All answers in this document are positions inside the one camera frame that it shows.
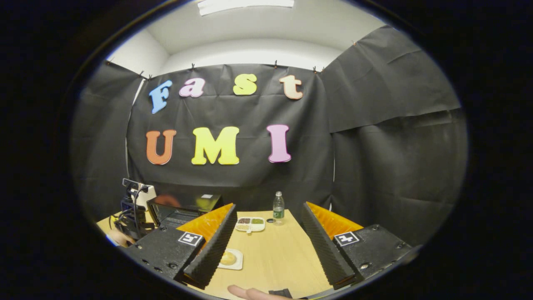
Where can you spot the clear plastic water bottle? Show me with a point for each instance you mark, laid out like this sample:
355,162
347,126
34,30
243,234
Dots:
278,210

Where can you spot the white divided snack plate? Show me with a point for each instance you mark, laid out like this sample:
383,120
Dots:
249,228

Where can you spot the black electric oven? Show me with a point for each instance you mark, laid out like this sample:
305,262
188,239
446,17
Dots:
183,216

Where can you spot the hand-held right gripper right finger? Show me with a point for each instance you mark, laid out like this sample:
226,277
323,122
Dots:
325,250

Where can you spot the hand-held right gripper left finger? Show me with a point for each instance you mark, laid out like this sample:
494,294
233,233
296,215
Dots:
214,250

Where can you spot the white rectangular plate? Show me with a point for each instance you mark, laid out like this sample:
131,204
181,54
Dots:
240,255

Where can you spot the long ceiling light panel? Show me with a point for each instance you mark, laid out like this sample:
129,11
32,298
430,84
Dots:
245,5

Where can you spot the round bread bun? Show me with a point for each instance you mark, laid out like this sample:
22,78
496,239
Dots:
228,258

